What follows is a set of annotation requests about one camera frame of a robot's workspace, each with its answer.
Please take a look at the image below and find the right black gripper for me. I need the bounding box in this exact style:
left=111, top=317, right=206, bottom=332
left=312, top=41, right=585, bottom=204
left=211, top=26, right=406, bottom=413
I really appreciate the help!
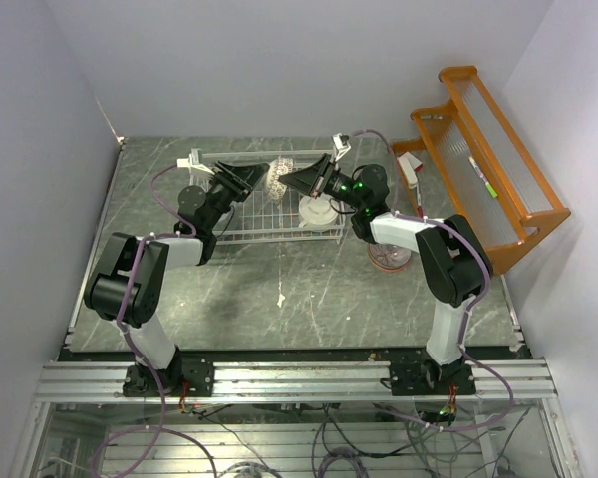
left=278, top=154, right=365, bottom=211

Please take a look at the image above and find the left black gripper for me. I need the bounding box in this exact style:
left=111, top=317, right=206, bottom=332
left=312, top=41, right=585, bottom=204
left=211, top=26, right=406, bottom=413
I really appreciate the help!
left=204, top=160, right=271, bottom=232

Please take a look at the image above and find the beige patterned bowl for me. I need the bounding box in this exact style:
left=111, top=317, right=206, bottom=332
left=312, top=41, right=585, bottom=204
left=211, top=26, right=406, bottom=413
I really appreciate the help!
left=263, top=156, right=294, bottom=203

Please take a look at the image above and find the white wire dish rack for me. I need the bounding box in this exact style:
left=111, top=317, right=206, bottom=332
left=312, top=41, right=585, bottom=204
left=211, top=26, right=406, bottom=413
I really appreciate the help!
left=189, top=149, right=346, bottom=245

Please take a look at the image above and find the purple striped bowl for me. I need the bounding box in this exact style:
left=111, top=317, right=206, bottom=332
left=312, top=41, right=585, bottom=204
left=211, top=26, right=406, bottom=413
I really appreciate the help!
left=367, top=244, right=412, bottom=272

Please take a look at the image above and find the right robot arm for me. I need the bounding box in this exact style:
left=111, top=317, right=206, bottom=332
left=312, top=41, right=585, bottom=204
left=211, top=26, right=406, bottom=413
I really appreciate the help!
left=279, top=154, right=492, bottom=394

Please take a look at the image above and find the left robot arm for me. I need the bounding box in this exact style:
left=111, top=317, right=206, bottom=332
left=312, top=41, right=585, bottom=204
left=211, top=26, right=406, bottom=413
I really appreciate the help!
left=84, top=162, right=270, bottom=397

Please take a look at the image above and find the orange wooden shelf rack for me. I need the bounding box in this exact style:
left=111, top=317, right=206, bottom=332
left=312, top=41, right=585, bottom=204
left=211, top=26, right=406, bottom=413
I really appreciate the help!
left=392, top=66, right=570, bottom=275

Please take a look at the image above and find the white red small box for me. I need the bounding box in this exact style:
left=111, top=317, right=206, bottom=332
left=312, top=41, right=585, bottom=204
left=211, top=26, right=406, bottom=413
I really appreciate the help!
left=398, top=152, right=423, bottom=189

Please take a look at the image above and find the marker pen on shelf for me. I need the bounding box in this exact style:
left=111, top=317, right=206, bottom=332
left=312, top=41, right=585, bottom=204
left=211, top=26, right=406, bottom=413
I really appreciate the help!
left=468, top=156, right=498, bottom=199

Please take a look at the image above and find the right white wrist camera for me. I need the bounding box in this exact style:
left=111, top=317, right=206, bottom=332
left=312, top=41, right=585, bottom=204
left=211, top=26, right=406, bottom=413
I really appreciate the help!
left=331, top=133, right=351, bottom=163

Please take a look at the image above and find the white handled bowl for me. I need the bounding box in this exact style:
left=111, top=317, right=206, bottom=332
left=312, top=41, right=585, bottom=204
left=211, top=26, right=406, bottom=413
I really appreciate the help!
left=298, top=195, right=338, bottom=228

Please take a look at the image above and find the aluminium mounting rail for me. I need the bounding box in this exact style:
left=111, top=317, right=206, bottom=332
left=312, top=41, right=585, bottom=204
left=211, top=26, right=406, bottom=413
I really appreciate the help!
left=34, top=359, right=557, bottom=404

